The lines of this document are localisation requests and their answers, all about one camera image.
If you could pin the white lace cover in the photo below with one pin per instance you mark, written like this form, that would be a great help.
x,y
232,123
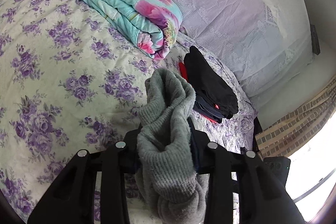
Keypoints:
x,y
223,3

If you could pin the black pants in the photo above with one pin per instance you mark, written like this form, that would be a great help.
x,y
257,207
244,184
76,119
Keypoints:
x,y
212,82

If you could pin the black shorts with grey piping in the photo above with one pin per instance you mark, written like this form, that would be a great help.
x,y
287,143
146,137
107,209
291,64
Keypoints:
x,y
203,108

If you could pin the teal pink floral quilt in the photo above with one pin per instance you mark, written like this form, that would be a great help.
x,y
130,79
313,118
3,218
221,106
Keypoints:
x,y
126,3

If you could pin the purple floral bed sheet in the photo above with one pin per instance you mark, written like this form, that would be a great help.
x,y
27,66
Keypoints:
x,y
65,56

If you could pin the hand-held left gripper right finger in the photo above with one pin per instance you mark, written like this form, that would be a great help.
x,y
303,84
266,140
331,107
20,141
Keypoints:
x,y
202,153

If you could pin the brick pattern curtain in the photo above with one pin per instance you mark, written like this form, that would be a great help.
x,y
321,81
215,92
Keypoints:
x,y
296,121

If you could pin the dark rectangular object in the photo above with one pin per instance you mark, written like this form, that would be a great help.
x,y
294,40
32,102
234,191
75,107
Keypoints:
x,y
315,40

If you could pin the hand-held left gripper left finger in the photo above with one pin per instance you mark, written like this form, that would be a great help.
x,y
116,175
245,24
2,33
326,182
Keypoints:
x,y
131,145

